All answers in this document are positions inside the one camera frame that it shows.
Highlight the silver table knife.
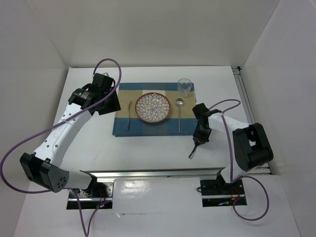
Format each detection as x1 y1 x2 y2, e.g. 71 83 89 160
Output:
188 144 198 159

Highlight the silver fork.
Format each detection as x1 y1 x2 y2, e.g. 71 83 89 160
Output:
126 101 132 130

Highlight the blue beige checked placemat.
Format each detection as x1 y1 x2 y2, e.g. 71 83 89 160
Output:
112 82 197 137

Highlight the silver spoon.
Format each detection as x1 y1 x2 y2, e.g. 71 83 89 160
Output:
175 98 184 132

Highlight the clear drinking glass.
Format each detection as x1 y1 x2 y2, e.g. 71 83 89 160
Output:
177 78 192 98

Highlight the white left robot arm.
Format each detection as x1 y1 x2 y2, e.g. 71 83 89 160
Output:
20 73 120 197

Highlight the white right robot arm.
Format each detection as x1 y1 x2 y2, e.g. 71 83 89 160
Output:
189 103 274 194

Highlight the front aluminium rail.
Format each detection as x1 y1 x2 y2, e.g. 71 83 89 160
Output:
38 167 272 180

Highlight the aluminium rail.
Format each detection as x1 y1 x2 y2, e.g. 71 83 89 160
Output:
232 66 269 168
38 167 272 180

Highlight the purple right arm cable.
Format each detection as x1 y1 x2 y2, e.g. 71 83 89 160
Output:
208 99 270 221

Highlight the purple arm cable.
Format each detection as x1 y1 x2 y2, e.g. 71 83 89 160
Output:
0 58 122 237
208 99 270 221

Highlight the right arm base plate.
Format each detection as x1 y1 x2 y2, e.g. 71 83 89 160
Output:
197 180 247 207

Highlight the right side aluminium rail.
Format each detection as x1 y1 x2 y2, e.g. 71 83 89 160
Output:
232 66 269 168

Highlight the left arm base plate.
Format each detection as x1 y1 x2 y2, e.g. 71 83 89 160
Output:
76 178 114 210

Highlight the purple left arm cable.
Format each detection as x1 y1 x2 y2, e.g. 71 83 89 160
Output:
0 58 122 237

